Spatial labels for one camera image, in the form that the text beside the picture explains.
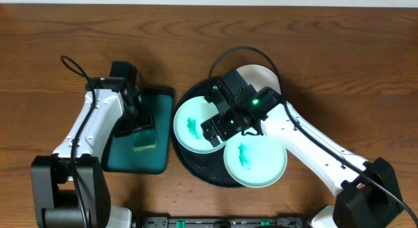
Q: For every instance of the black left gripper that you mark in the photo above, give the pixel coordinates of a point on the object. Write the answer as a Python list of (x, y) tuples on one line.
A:
[(144, 124)]

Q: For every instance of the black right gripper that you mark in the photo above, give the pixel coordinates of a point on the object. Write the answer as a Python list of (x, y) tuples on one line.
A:
[(217, 127)]

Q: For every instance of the green yellow sponge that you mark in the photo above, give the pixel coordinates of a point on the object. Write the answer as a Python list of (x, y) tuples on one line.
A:
[(144, 140)]

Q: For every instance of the mint green plate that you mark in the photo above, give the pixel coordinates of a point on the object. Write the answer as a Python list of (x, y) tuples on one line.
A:
[(187, 125), (255, 161)]

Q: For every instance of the white pink plate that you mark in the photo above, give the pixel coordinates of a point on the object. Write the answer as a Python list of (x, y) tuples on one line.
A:
[(259, 77)]

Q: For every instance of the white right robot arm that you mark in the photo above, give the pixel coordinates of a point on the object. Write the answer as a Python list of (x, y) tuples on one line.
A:
[(367, 193)]

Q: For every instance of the round black serving tray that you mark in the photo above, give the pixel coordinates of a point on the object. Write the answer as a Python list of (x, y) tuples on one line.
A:
[(209, 168)]

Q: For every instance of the black rectangular water tray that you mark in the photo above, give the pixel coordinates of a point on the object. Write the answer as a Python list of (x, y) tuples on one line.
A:
[(119, 155)]

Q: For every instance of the mint green plate front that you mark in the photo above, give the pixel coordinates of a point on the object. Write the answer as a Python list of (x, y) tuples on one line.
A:
[(255, 161)]

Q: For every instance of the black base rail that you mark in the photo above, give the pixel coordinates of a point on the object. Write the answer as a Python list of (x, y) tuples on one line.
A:
[(165, 222)]

